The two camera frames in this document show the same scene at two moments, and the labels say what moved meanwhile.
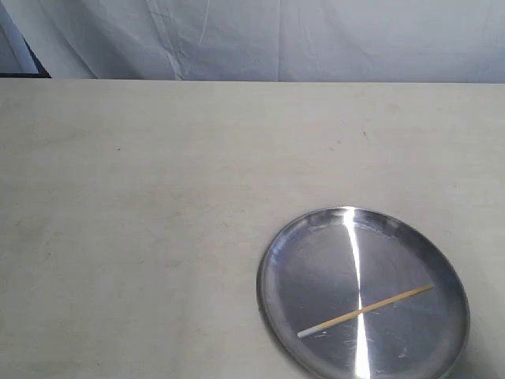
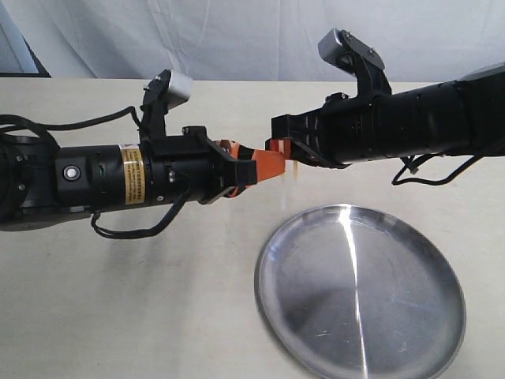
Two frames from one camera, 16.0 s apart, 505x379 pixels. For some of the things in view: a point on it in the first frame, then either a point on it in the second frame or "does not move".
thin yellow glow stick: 309,331 → 291,172
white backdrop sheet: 332,41 does not move
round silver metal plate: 326,264 does not move
